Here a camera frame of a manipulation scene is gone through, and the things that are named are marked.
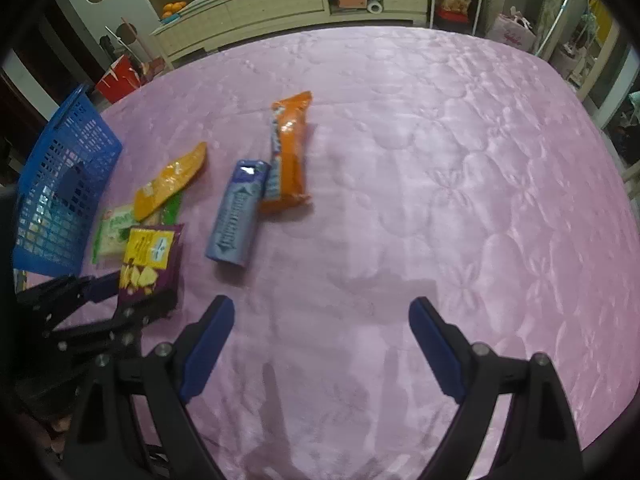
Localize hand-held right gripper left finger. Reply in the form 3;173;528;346
62;295;236;480

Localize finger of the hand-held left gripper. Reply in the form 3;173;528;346
17;270;123;328
47;290;178;356

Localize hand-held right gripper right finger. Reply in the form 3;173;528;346
407;296;586;480

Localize blue plastic basket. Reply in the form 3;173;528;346
12;84;123;278

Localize green and white snack packet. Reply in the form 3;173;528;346
91;195;182;265

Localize yellow orange snack packet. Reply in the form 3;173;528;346
132;141;208;222

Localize blue purple snack packet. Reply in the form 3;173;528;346
205;159;272;267

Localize pink quilted tablecloth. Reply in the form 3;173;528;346
20;25;640;480

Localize metal rod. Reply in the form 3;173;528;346
102;17;152;77

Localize pink bag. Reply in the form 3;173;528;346
487;7;538;53

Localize beige TV cabinet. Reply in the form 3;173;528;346
150;0;431;68

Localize white framed mirror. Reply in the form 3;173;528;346
582;10;640;128

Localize blue-handled mop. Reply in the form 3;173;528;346
534;0;582;57

